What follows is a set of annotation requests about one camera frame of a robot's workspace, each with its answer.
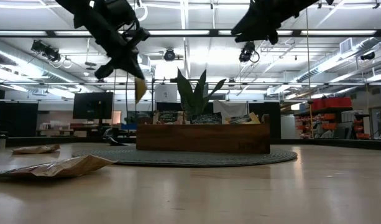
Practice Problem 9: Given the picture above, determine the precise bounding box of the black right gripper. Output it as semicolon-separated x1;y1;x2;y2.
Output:
231;0;318;45

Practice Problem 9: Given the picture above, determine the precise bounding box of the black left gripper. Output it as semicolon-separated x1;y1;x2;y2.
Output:
55;0;145;79

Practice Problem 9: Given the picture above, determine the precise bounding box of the orange fruit tea packet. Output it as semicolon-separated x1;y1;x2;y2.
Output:
134;77;148;105
224;111;261;125

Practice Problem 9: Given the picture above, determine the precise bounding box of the dark blue tea packet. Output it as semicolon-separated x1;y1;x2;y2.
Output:
190;112;223;125

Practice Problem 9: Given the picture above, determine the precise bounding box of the wooden tea organiser box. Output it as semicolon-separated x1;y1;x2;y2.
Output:
135;113;271;155

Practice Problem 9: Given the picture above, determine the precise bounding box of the black ceiling spotlight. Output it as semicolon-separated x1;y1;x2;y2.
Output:
163;49;177;62

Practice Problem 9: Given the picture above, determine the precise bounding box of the white square sign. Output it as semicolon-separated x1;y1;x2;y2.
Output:
155;84;178;103

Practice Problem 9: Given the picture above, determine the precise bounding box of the black monitor on stand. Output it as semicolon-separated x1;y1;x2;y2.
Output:
72;91;114;134

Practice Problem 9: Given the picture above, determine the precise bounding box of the snake plant in white pot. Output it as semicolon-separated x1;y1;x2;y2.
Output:
177;68;227;122

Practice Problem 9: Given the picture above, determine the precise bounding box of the white cloth panel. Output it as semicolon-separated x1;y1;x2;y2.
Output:
213;100;249;121

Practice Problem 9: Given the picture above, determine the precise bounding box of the black partition panel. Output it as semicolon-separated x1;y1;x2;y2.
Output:
4;102;39;147
248;101;282;140

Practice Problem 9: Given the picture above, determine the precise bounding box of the background work table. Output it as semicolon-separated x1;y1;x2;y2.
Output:
37;121;101;138

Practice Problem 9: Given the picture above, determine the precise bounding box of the grey round woven placemat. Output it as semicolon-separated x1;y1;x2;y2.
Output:
71;148;298;168

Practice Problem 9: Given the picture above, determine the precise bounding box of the white cylinder container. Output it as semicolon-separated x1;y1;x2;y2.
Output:
280;114;298;140

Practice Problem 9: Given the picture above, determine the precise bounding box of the shelf with red bins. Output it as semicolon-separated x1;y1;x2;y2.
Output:
294;96;372;140

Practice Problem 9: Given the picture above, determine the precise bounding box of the black ceiling camera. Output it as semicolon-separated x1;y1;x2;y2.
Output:
239;39;260;63
30;39;73;70
360;51;376;62

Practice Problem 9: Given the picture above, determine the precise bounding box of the hanging black cable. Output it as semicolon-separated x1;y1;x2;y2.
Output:
124;73;131;114

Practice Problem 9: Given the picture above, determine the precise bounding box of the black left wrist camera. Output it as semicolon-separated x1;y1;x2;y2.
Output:
127;27;151;47

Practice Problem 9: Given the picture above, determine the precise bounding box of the black overhead frame beam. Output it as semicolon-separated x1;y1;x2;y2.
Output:
0;29;381;38

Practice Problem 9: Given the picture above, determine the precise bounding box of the white looped cable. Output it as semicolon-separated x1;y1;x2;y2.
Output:
135;2;149;22

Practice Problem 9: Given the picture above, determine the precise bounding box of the thin black frame bar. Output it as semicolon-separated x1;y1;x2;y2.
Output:
0;81;381;86

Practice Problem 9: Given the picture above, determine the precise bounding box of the thin hanging cord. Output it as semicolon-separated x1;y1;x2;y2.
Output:
304;7;314;139

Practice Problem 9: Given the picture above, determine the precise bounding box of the black mount bracket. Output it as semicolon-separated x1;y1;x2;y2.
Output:
103;127;127;146

